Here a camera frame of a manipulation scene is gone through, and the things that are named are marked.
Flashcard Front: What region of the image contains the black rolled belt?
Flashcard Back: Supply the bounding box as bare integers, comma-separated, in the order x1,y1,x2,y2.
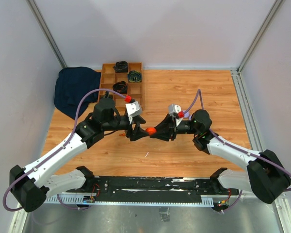
113,81,128,94
113,61,129,73

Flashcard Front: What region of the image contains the black rolled belt middle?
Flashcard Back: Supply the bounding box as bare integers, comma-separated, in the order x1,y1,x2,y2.
113,81,128,94

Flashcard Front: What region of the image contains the dark blue cloth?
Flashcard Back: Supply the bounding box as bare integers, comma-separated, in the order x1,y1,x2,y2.
54,67,101,119

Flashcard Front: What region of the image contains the dark green rolled belt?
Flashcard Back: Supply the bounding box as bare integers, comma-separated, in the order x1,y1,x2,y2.
127,70,142,83

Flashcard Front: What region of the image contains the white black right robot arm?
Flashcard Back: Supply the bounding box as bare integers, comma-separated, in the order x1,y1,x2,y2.
146,109,291,204

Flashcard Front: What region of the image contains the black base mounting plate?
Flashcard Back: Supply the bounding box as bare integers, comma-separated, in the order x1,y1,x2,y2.
68,176,239,205

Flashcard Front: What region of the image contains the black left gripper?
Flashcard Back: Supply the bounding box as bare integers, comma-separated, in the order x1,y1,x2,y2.
103,115,150,140

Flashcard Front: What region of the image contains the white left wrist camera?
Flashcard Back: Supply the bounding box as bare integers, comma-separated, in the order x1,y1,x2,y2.
126,101,143,124

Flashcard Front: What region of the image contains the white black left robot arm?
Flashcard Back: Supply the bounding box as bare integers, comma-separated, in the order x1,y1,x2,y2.
7,96,148,213

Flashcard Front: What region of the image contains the black rolled belt top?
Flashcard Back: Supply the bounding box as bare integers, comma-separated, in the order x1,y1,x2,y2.
113,61,129,73

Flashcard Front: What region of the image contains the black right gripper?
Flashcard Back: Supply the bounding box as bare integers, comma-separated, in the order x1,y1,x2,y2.
149,114,199,142

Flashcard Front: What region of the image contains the orange charging case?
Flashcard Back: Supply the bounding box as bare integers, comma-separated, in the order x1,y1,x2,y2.
145,128,157,135

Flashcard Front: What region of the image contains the wooden compartment tray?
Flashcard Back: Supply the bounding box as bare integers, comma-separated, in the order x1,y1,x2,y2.
99,61,145,112

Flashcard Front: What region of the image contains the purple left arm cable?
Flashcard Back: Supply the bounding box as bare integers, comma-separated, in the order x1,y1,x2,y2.
2,88,131,212

